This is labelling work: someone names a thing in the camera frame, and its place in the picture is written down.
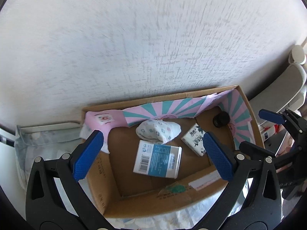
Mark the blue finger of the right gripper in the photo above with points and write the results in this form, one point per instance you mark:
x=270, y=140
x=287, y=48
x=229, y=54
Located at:
x=256, y=153
x=270, y=116

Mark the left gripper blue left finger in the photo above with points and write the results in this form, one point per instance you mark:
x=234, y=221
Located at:
x=75, y=168

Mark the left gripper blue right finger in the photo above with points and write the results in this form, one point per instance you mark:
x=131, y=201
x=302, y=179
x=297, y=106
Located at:
x=231, y=169

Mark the black cosmetic jar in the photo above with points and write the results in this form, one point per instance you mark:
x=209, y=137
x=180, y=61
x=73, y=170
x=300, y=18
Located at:
x=221, y=119

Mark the floral tissue pack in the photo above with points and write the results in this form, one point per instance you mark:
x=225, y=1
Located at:
x=194, y=140

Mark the white patterned sock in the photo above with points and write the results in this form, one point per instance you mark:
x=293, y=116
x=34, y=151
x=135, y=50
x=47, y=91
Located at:
x=158, y=131

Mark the white blue medicine box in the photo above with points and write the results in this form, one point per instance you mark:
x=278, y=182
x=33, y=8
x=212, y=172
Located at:
x=157, y=160

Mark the red white box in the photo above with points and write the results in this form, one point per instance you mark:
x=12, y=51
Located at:
x=267, y=130

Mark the pink teal cardboard box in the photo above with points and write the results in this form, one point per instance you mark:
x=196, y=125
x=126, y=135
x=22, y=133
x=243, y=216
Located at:
x=118, y=192

